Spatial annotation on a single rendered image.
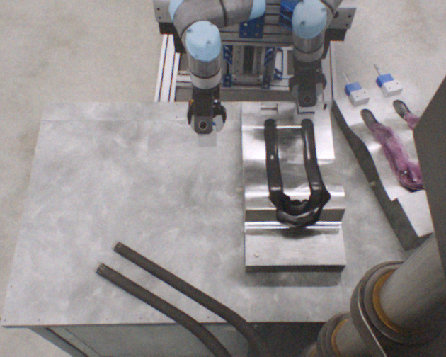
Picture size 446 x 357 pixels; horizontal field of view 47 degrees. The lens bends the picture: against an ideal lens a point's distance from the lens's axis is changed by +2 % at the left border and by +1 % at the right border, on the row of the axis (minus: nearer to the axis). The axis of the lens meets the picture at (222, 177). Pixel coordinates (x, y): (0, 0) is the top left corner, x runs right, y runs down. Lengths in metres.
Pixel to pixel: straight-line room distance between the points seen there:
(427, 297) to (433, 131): 0.21
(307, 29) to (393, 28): 1.94
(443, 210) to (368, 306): 0.29
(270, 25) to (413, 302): 1.47
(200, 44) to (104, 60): 1.80
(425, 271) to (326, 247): 0.89
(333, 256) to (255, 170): 0.31
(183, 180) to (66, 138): 0.39
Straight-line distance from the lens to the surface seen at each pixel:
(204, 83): 1.21
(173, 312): 1.29
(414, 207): 1.42
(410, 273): 0.52
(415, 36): 3.12
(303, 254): 1.35
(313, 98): 1.35
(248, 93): 2.42
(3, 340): 2.33
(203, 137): 1.39
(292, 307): 1.37
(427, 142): 0.37
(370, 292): 0.62
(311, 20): 1.20
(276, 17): 1.86
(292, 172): 1.40
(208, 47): 1.12
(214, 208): 1.45
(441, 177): 0.35
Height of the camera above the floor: 2.12
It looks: 62 degrees down
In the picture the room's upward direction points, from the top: straight up
